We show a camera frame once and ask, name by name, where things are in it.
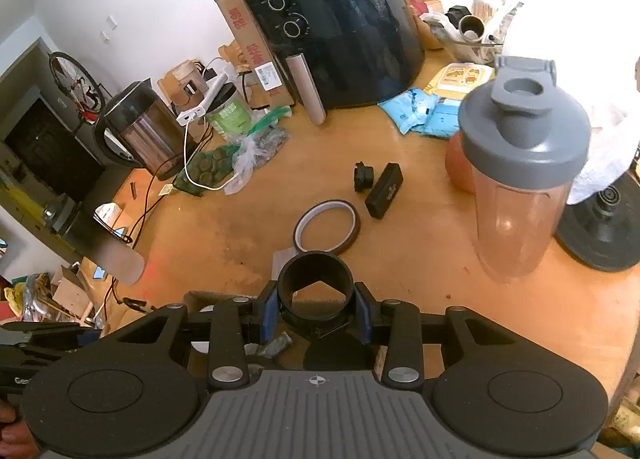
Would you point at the black knob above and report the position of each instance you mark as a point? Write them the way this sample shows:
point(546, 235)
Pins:
point(364, 176)

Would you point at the steel electric kettle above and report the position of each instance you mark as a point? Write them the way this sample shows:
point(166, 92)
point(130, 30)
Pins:
point(145, 134)

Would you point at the dark gradient tumbler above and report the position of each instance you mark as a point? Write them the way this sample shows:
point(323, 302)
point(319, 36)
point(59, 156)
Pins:
point(95, 239)

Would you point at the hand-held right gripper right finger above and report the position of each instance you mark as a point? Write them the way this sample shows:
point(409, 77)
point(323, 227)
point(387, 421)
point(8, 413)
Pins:
point(365, 321)

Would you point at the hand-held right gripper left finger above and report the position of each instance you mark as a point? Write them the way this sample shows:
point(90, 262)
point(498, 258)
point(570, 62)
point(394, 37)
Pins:
point(267, 319)

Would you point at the small black box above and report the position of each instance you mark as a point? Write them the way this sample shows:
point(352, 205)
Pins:
point(384, 191)

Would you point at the black fan base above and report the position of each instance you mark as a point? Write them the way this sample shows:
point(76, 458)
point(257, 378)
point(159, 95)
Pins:
point(600, 224)

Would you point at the white plastic bag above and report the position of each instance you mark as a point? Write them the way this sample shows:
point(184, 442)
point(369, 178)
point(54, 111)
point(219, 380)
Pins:
point(605, 149)

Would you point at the person's left hand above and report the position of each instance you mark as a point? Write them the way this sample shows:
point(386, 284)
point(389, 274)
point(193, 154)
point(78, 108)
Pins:
point(12, 434)

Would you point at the blue packet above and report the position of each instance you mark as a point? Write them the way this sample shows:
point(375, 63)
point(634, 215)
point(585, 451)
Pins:
point(405, 109)
point(442, 116)

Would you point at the tall cardboard box red print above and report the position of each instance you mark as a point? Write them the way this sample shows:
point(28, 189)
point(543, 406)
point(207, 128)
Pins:
point(250, 44)

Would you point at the small paper tag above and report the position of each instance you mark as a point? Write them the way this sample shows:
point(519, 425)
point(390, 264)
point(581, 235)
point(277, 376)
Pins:
point(167, 189)

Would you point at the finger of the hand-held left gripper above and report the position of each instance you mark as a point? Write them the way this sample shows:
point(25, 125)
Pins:
point(87, 335)

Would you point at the white and cork round lid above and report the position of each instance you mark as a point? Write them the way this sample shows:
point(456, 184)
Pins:
point(200, 347)

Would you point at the bicycle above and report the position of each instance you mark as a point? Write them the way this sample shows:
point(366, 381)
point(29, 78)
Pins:
point(86, 98)

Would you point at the silver metal tube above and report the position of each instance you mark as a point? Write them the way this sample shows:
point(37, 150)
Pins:
point(471, 26)

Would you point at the black air fryer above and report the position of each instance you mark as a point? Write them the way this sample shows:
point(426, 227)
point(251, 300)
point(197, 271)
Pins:
point(350, 29)

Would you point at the shaker bottle with grey lid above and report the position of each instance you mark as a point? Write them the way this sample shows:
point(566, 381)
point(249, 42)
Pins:
point(520, 139)

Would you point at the dark cabinet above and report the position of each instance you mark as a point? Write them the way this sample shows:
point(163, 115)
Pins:
point(45, 139)

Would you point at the clear plastic case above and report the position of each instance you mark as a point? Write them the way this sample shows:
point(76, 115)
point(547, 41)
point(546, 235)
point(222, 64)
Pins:
point(282, 261)

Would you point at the green bag of dark discs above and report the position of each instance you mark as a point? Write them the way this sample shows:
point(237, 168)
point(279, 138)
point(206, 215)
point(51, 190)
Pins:
point(207, 166)

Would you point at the green canister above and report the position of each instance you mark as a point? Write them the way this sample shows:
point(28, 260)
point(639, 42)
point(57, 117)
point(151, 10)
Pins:
point(230, 116)

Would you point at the small cardboard carton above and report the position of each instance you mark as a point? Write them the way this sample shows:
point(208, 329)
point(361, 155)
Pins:
point(72, 296)

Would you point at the yellow wipes pack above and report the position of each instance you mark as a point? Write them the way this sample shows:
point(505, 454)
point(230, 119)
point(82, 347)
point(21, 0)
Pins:
point(460, 76)

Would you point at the clear plastic bag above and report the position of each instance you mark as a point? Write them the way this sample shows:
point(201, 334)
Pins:
point(255, 149)

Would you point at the white packet with clip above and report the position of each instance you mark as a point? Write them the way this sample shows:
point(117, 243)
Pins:
point(107, 213)

